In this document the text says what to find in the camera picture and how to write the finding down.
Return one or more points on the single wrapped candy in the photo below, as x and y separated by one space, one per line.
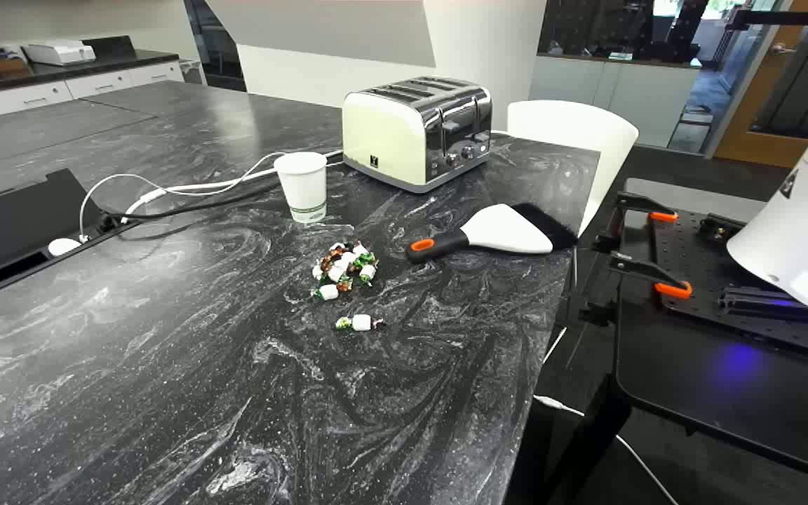
360 324

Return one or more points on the cream and chrome toaster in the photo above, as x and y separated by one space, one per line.
416 133

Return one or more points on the black table power box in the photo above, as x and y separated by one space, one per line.
43 223

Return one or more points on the white chair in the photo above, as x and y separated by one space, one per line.
578 126

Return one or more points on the white countertop appliance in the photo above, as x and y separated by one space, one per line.
60 51

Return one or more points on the white kitchen cabinets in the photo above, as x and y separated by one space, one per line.
16 98

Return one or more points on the pile of wrapped candies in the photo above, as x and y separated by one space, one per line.
339 268

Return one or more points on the orange black clamp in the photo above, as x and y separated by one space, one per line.
610 242

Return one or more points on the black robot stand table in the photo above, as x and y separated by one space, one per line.
695 373

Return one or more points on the white paper cup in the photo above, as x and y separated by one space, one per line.
304 183

